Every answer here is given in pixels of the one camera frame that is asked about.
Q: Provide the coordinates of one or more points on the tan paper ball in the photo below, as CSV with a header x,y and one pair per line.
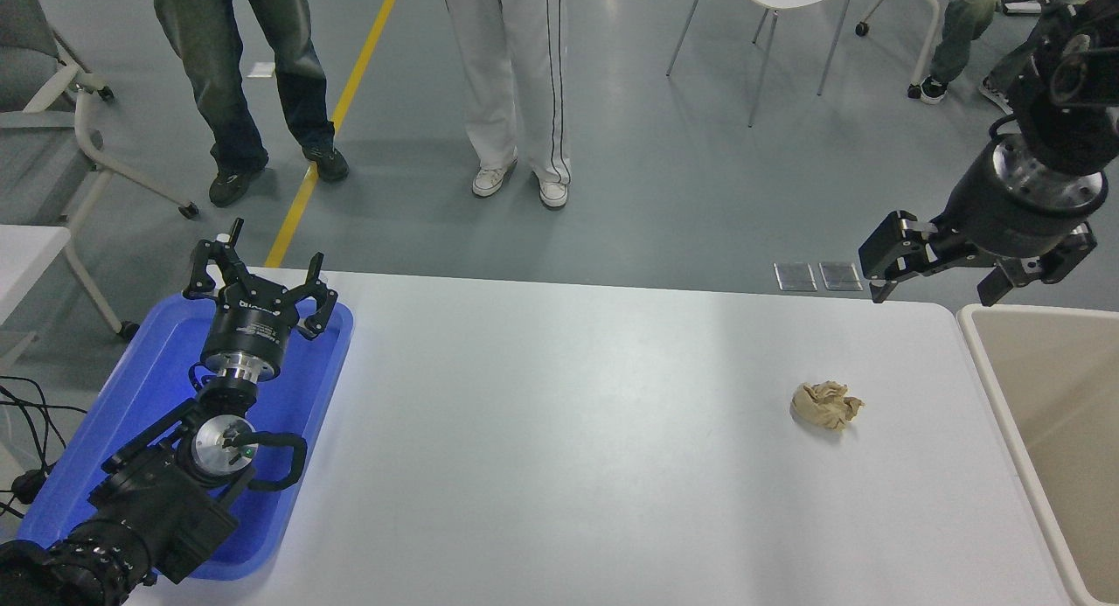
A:
x,y
826,405

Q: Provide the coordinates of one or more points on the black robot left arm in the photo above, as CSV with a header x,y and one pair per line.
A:
x,y
157,501

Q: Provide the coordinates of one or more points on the grey chair with castors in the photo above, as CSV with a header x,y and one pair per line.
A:
x,y
17,73

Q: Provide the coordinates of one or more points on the metal floor socket plate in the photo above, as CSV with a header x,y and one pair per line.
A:
x,y
795,277
840,276

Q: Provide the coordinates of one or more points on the seated person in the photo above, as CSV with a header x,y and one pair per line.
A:
x,y
962,29

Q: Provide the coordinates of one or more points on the white side table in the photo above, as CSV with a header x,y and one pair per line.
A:
x,y
26,256

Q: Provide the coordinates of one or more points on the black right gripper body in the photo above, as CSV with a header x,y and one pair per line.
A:
x,y
1005,217

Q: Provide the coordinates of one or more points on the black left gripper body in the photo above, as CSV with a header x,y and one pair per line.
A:
x,y
249,330

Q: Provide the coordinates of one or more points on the large pale bin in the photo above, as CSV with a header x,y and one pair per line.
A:
x,y
1066,396

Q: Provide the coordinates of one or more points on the blue plastic tray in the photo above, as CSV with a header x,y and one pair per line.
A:
x,y
131,387

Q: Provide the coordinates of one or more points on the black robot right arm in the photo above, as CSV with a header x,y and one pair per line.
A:
x,y
1071,125

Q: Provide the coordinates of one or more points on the standing person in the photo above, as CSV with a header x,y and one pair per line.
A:
x,y
210,64
489,64

